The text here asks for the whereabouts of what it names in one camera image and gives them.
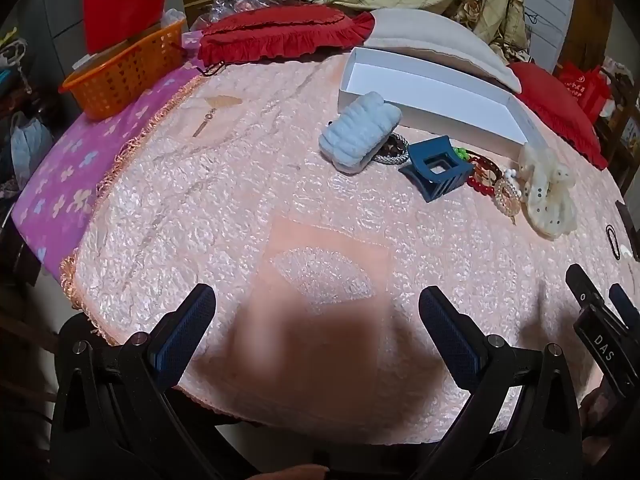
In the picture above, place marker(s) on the gold hairpin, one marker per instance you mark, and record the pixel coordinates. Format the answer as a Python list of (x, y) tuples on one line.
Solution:
[(206, 120)]

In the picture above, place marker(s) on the grey refrigerator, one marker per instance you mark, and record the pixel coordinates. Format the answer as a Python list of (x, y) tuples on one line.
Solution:
[(60, 10)]

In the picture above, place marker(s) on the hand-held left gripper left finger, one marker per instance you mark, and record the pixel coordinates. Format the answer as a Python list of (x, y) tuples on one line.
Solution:
[(185, 330)]

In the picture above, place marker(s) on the pink textured bedspread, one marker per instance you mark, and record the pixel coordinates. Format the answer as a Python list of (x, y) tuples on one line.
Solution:
[(225, 200)]

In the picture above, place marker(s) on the light blue plush hair clip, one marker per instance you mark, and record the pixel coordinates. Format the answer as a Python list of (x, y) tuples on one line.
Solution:
[(355, 130)]

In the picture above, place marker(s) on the orange plastic basket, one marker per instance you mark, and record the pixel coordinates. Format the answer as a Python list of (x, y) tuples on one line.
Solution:
[(125, 75)]

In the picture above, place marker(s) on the clear plastic wrapper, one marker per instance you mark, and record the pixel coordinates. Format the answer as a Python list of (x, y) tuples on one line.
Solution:
[(172, 17)]

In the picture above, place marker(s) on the clear plastic bags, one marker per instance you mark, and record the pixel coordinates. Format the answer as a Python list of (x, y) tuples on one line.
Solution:
[(230, 7)]

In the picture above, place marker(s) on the cream dotted scrunchie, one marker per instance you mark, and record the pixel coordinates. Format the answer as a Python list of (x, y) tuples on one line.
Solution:
[(547, 195)]

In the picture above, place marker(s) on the dark blue hair claw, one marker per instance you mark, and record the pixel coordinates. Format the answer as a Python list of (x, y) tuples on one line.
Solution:
[(417, 162)]

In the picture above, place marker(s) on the red frilled pillow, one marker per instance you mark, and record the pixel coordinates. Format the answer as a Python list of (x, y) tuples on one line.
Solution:
[(280, 30)]

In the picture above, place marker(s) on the plain red pillow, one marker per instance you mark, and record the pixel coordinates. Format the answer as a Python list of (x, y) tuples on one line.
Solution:
[(560, 105)]

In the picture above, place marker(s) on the red printed shopping bag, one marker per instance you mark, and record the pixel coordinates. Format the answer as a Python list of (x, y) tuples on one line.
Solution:
[(585, 87)]

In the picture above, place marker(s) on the white cardboard box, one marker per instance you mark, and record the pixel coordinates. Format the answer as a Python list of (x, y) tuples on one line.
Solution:
[(425, 90)]

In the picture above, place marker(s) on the beige pillow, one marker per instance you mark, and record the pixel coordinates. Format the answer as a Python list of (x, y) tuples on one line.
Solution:
[(425, 35)]

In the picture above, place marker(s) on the purple flowered sheet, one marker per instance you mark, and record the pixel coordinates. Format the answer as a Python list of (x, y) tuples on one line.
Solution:
[(65, 185)]

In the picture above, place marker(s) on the red paper bag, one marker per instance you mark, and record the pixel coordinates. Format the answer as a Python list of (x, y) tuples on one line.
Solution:
[(125, 5)]

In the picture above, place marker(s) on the grey cloth bag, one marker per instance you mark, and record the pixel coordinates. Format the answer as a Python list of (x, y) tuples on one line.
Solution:
[(27, 145)]

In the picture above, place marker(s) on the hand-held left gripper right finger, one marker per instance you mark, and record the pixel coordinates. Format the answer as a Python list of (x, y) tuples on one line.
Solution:
[(450, 340)]

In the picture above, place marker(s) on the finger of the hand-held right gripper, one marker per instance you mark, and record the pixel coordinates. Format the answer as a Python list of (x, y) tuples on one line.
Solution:
[(625, 305), (582, 285)]

